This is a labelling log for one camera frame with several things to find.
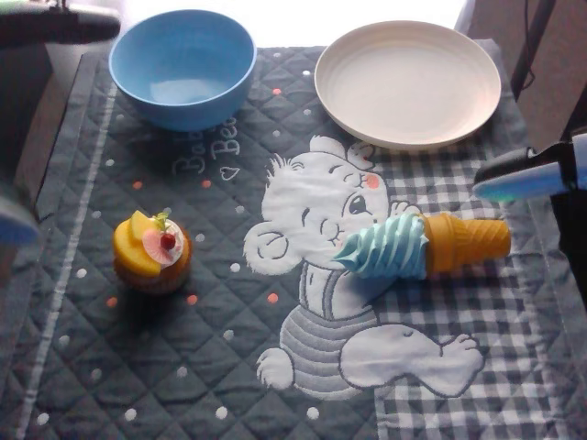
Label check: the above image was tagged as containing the blue bowl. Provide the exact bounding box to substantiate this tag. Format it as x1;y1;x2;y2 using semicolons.
108;9;258;133

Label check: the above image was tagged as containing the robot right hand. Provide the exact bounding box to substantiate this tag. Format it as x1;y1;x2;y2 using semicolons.
471;138;587;204

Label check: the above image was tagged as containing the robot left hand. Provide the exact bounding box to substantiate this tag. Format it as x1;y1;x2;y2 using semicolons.
0;182;41;248

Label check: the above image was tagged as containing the grey quilt with printed bear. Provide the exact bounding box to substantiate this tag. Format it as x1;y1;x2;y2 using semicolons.
0;38;587;440

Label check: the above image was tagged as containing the white round plate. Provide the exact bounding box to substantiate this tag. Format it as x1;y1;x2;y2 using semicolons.
314;19;503;151

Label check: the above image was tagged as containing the toy cupcake with orange fruit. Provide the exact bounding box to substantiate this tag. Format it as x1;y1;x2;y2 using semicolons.
112;208;194;295

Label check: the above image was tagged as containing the toy ice cream blue swirl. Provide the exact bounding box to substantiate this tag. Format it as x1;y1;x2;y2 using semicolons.
332;210;513;281

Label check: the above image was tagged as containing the black stand pole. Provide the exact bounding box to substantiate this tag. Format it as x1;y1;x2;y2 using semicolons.
510;0;553;100

